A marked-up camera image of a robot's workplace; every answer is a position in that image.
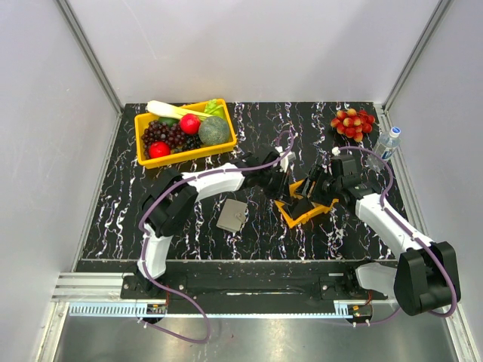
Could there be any red lychee bunch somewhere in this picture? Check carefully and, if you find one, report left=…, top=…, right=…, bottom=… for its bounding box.
left=330, top=108, right=376, bottom=143

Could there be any purple cable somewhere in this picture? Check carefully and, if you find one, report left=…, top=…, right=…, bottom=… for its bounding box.
left=137, top=130, right=295, bottom=344
left=331, top=146, right=462, bottom=326

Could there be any small yellow card bin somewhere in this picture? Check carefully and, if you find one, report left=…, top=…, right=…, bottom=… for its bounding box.
left=275, top=180, right=339, bottom=229

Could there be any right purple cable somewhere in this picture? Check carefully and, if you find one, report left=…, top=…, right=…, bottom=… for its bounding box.
left=331, top=146, right=462, bottom=326

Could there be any green melon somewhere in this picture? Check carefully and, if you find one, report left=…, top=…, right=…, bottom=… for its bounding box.
left=198, top=116, right=230, bottom=146

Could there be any red pomegranate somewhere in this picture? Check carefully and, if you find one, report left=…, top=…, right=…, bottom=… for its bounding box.
left=179, top=113, right=201, bottom=135

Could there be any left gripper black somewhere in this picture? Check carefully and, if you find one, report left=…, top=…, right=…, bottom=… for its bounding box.
left=257, top=168, right=293, bottom=207

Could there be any black credit card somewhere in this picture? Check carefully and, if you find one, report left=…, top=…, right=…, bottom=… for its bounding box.
left=286, top=198, right=313, bottom=220

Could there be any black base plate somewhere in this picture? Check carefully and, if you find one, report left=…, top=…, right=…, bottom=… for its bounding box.
left=121, top=260, right=388, bottom=318

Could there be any purple grape bunch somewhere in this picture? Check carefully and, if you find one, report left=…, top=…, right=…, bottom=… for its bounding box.
left=141, top=120, right=187, bottom=151

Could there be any white green leek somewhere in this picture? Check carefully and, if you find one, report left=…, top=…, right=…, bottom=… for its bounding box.
left=146, top=100, right=211, bottom=119

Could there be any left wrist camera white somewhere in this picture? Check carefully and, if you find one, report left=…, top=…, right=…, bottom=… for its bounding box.
left=275, top=146, right=297, bottom=170

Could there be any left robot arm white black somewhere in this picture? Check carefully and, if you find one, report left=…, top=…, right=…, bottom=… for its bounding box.
left=137, top=146, right=296, bottom=298

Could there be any green lettuce leaf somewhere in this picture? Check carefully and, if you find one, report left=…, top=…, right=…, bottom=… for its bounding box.
left=204, top=99, right=225, bottom=118

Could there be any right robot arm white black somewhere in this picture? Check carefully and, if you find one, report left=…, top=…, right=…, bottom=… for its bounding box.
left=295, top=155, right=461, bottom=316

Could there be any clear water bottle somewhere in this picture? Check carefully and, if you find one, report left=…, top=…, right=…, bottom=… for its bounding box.
left=366, top=127, right=401, bottom=173

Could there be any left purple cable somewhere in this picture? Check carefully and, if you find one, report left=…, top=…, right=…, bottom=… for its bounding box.
left=137, top=130, right=295, bottom=344

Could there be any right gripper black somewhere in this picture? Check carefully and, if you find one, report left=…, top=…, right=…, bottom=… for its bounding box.
left=294, top=164, right=341, bottom=208

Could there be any red apple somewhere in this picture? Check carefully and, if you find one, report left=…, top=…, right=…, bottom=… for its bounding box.
left=149, top=141, right=171, bottom=159

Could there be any green avocado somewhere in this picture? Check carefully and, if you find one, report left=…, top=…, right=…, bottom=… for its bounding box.
left=158, top=117, right=179, bottom=127

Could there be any dark grape bunch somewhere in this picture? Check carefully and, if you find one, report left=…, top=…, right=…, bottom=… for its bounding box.
left=182, top=134, right=203, bottom=152

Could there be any large yellow fruit bin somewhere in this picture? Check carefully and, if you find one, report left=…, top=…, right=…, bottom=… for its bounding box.
left=134, top=98, right=237, bottom=169

